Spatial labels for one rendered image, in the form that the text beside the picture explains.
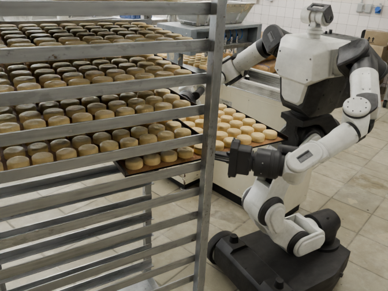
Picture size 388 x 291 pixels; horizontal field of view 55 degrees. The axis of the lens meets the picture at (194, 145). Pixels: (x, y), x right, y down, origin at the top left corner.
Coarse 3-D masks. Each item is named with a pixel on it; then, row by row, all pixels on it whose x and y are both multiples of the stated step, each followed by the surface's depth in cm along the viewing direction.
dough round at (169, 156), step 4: (164, 152) 112; (168, 152) 112; (172, 152) 112; (176, 152) 113; (164, 156) 110; (168, 156) 110; (172, 156) 110; (176, 156) 111; (164, 160) 110; (168, 160) 110; (172, 160) 110
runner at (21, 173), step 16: (144, 144) 100; (160, 144) 102; (176, 144) 105; (192, 144) 108; (64, 160) 90; (80, 160) 92; (96, 160) 94; (112, 160) 97; (0, 176) 84; (16, 176) 85; (32, 176) 87
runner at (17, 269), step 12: (180, 216) 117; (192, 216) 120; (144, 228) 111; (156, 228) 114; (108, 240) 106; (120, 240) 108; (60, 252) 99; (72, 252) 101; (84, 252) 104; (24, 264) 95; (36, 264) 97; (48, 264) 99; (0, 276) 93; (12, 276) 95
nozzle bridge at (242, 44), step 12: (168, 24) 241; (180, 24) 244; (228, 24) 257; (240, 24) 260; (252, 24) 264; (192, 36) 228; (204, 36) 247; (228, 36) 263; (240, 36) 272; (252, 36) 275; (228, 48) 260; (240, 48) 287; (180, 60) 241
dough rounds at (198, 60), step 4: (164, 56) 278; (184, 56) 280; (188, 56) 279; (192, 56) 282; (196, 56) 281; (200, 56) 282; (184, 60) 266; (188, 60) 271; (192, 60) 267; (196, 60) 271; (200, 60) 270; (204, 60) 269; (188, 64) 261; (192, 64) 260; (196, 64) 256; (200, 64) 258; (204, 64) 260; (200, 68) 253; (204, 68) 253
